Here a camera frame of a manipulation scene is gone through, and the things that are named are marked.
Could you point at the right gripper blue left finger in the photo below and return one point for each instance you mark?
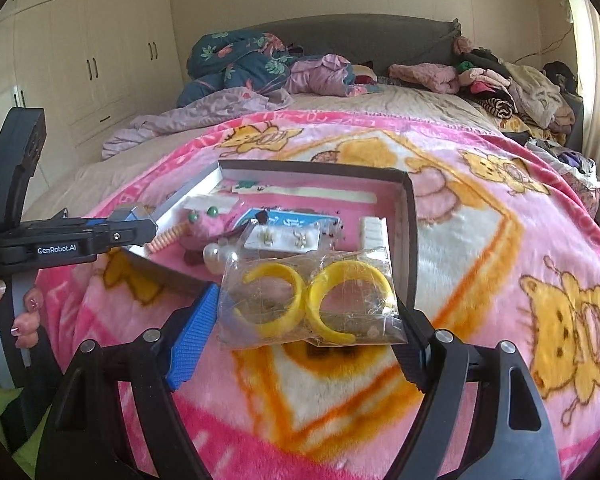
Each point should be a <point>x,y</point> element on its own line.
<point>186,334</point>

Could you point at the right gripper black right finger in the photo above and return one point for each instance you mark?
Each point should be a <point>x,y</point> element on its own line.
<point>414,355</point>

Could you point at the yellow rings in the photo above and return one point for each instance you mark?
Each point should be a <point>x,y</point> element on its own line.
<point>310,299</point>

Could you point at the pink speckled bow pearl clip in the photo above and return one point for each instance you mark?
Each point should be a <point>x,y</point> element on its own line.
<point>228,251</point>

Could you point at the dark maroon hair clip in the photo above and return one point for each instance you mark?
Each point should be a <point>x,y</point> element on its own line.
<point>261,217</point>

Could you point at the earring card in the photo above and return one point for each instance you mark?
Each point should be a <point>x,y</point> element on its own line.
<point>287,239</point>

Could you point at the orange spiral hair clip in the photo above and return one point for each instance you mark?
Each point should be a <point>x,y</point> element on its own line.
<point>167,238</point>

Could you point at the white plastic hair comb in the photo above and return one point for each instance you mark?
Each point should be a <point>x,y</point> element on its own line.
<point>373,233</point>

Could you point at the pink cartoon fleece blanket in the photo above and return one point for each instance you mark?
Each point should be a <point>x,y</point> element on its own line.
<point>506,250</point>

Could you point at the shallow cardboard box tray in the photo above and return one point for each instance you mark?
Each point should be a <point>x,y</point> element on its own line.
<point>334,296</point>

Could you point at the cream wardrobe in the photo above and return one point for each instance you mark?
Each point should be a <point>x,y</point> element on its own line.
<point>91,65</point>

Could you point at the pink folded garment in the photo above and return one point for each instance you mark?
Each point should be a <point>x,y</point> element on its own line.
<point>434,77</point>

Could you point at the dark blue floral quilt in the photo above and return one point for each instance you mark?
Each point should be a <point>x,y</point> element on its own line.
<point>258,61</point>

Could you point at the pile of clothes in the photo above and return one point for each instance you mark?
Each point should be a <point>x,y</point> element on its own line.
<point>543,103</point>

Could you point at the lilac crumpled blanket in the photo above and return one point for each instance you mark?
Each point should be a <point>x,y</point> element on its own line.
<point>327,75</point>

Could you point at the grey bed headboard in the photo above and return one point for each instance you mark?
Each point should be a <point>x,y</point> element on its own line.
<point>381,39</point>

